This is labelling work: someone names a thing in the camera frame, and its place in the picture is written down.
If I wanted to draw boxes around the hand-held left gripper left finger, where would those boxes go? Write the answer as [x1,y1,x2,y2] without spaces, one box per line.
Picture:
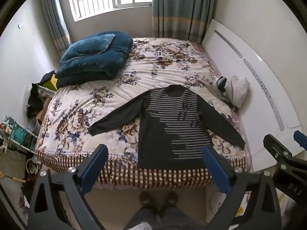
[27,144,109,230]

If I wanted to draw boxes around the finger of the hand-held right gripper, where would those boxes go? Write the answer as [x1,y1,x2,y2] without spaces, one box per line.
[294,130,307,149]
[263,134,292,166]

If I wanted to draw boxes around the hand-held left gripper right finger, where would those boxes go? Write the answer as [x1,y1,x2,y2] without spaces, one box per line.
[202,146,282,230]

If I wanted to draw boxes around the dark striped sweater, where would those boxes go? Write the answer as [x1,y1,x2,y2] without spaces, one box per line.
[88,84,246,169]

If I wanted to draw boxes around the dark clothes pile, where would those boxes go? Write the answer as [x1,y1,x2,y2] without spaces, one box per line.
[26,70,56,120]

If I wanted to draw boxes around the person's right shoe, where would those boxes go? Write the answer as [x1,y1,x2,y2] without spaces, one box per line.
[159,191,179,215]

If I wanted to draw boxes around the person's shoe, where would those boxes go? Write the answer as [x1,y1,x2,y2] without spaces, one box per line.
[159,191,179,215]
[139,191,159,215]

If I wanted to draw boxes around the round bowl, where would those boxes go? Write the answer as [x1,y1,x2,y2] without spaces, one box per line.
[25,158,41,173]

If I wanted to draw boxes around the person's left shoe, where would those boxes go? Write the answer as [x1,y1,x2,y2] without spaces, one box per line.
[139,191,159,215]

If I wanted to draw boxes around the white pillow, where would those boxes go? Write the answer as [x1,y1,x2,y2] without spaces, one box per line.
[224,75,250,109]

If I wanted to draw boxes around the bed with floral blanket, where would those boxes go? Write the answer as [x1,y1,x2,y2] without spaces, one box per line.
[35,37,253,190]

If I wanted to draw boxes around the grey bucket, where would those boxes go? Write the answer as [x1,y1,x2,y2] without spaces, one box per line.
[28,117,43,134]

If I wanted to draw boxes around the person's trouser legs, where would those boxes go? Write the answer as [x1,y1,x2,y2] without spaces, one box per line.
[124,206,207,230]

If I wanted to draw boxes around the teal metal rack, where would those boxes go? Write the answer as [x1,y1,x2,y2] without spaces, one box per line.
[2,116,38,154]

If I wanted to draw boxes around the striped dark and white cloth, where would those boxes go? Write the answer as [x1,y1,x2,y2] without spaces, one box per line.
[210,76,229,99]

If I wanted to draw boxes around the bamboo stick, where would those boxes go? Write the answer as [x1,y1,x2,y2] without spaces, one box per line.
[0,171,26,183]

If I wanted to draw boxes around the yellow box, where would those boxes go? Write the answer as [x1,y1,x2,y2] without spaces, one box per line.
[42,74,59,92]

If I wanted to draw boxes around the white headboard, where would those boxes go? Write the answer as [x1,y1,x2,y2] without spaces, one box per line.
[201,19,307,173]

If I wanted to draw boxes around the folded teal quilt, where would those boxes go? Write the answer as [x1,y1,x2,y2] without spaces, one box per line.
[56,31,133,88]

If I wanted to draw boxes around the teal pillow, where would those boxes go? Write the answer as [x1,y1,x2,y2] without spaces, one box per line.
[60,34,116,65]

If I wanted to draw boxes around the grey-blue curtain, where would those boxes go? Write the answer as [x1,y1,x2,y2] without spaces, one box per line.
[39,0,72,51]
[151,0,217,44]

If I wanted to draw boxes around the thin floor cable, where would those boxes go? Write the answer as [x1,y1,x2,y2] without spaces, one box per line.
[208,190,227,215]

